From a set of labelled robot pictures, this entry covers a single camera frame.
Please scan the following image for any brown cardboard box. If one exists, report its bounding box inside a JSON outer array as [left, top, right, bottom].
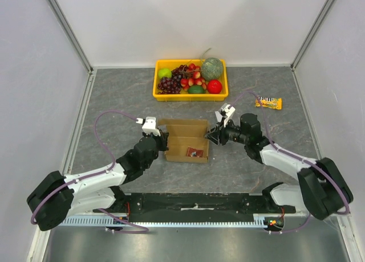
[[157, 118, 209, 163]]

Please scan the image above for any red sachet packet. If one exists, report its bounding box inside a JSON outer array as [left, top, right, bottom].
[[186, 147, 204, 158]]

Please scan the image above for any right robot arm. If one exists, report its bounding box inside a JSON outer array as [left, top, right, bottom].
[[205, 110, 354, 220]]

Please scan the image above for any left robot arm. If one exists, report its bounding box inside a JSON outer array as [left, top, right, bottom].
[[26, 130, 169, 231]]

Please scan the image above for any red apple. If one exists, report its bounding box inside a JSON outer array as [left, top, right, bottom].
[[206, 79, 222, 94]]

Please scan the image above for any green avocado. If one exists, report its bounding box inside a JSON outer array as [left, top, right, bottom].
[[188, 85, 205, 94]]

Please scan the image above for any yellow candy bag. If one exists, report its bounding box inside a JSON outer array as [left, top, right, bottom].
[[255, 96, 282, 110]]

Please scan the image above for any dark purple grape bunch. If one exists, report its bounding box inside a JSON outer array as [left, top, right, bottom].
[[157, 77, 181, 95]]

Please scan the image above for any red grape bunch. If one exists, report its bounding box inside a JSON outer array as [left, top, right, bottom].
[[181, 63, 206, 92]]

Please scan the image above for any netted green melon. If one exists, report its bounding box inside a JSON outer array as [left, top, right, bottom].
[[201, 58, 224, 81]]

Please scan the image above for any green apple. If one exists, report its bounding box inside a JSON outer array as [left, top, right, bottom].
[[157, 68, 172, 79]]

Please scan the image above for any upper purple grape bunch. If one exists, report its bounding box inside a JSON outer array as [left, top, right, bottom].
[[171, 65, 189, 80]]

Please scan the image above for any yellow plastic bin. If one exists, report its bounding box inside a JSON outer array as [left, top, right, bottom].
[[152, 59, 229, 101]]

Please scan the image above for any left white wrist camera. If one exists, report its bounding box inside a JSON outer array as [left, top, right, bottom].
[[136, 117, 161, 137]]

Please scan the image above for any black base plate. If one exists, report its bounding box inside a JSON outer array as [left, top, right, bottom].
[[106, 193, 296, 216]]

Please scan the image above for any slotted cable duct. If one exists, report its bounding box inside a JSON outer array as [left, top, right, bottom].
[[59, 214, 267, 228]]

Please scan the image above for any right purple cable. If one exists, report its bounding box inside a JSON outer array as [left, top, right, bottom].
[[228, 91, 351, 235]]

